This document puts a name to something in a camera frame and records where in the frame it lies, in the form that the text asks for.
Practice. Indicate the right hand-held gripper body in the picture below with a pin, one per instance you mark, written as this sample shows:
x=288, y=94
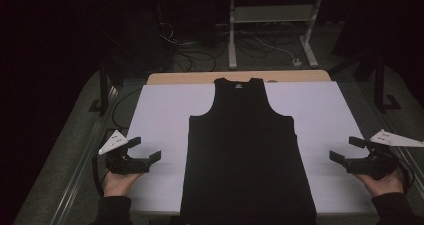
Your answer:
x=376, y=165

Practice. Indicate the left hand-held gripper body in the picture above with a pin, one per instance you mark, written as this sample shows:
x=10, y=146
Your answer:
x=128, y=165

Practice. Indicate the black tank top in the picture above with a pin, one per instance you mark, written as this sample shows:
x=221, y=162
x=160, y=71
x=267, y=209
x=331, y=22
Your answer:
x=246, y=151

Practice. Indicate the person's right hand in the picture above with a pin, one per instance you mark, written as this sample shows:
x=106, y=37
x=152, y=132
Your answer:
x=385, y=185

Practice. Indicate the person's left hand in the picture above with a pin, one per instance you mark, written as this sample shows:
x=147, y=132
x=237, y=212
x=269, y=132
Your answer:
x=116, y=185

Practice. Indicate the white board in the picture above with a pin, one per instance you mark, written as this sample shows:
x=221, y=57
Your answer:
x=160, y=118

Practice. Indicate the black metal stand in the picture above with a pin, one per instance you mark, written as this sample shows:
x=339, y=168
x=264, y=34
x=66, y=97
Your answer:
x=104, y=91
x=379, y=85

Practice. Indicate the white plug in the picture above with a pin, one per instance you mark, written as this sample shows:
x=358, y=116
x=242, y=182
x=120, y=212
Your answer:
x=297, y=63

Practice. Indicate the metal floor rail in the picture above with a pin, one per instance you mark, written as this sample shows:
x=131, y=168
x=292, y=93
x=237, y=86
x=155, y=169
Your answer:
x=410, y=161
x=83, y=165

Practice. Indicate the grey metal desk frame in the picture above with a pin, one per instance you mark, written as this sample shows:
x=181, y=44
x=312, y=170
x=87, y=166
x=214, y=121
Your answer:
x=232, y=35

